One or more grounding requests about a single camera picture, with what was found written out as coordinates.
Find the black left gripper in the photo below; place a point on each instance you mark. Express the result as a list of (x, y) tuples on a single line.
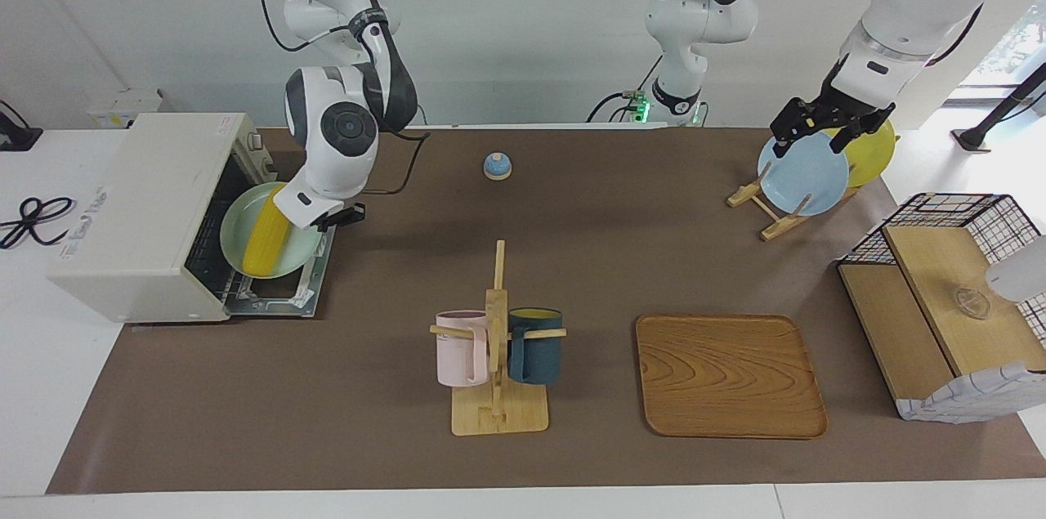
[(840, 112)]

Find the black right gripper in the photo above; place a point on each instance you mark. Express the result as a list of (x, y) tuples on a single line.
[(328, 221)]

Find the mint green plate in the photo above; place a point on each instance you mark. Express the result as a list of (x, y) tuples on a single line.
[(301, 251)]

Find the yellow corn cob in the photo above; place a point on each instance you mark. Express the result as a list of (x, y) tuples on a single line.
[(265, 237)]

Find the glass oven door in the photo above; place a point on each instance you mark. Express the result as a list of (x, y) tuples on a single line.
[(278, 306)]

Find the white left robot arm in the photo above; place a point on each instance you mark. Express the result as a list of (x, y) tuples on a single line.
[(703, 20)]

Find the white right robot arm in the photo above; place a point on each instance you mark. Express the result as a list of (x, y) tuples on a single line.
[(343, 127)]

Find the silver oven knob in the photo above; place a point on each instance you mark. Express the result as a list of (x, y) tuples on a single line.
[(256, 140), (268, 167)]

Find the cream toaster oven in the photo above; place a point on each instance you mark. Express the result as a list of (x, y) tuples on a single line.
[(139, 216)]

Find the light blue plate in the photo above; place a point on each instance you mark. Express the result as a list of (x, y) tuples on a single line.
[(805, 176)]

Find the yellow plate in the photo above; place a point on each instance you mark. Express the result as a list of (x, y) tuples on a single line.
[(874, 151)]

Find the wooden plate rack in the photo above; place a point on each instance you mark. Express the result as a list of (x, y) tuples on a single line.
[(776, 229)]

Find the blue jar with wooden knob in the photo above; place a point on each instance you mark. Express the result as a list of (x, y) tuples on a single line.
[(498, 166)]

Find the pink mug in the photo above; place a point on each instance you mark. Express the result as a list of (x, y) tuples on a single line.
[(458, 355)]

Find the black tripod leg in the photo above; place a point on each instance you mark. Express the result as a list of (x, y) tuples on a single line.
[(1001, 106)]

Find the brown table mat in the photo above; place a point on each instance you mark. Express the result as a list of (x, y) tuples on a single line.
[(368, 404)]

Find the small clear glass piece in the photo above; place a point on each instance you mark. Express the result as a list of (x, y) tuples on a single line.
[(972, 304)]

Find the dark blue mug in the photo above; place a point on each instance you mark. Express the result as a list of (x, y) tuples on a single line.
[(535, 355)]

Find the white blurred rounded object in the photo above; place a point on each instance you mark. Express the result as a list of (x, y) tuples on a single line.
[(1017, 270)]

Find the wooden mug tree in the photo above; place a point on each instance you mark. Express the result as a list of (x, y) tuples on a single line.
[(498, 417)]

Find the brown wooden tray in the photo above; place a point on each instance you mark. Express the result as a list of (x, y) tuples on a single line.
[(727, 380)]

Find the black stand base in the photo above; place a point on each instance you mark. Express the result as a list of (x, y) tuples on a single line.
[(18, 136)]

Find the white wall socket box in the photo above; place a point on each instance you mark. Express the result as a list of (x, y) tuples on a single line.
[(122, 109)]

